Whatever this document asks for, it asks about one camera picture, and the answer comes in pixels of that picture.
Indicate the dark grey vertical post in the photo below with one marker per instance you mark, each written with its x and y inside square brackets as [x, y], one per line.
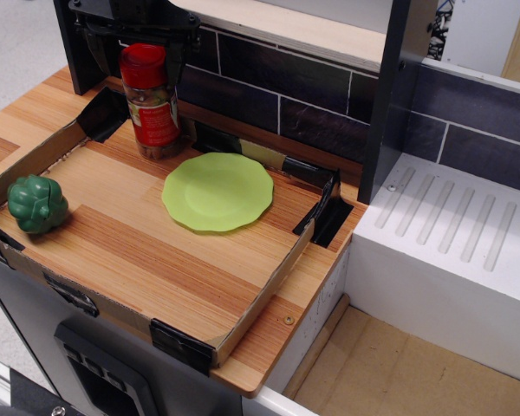
[407, 42]

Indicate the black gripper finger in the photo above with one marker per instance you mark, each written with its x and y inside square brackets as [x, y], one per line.
[175, 62]
[105, 51]

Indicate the white drainboard sink unit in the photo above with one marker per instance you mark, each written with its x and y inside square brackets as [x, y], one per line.
[437, 255]

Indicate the light green plastic plate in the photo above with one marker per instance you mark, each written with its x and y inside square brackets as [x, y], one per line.
[217, 192]

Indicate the dark grey left post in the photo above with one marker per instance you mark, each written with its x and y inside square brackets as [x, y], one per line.
[85, 72]

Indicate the light wooden shelf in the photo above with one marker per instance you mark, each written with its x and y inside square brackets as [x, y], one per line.
[311, 35]

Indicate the red-capped basil spice bottle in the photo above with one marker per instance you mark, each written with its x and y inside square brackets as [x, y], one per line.
[152, 101]

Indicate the green toy bell pepper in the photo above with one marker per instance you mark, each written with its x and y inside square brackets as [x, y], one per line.
[37, 204]

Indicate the brass screw in counter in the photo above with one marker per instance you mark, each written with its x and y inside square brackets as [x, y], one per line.
[289, 320]

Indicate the cardboard fence with black tape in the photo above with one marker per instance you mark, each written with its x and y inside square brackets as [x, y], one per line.
[120, 256]

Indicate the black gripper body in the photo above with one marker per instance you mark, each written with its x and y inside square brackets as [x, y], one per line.
[152, 22]

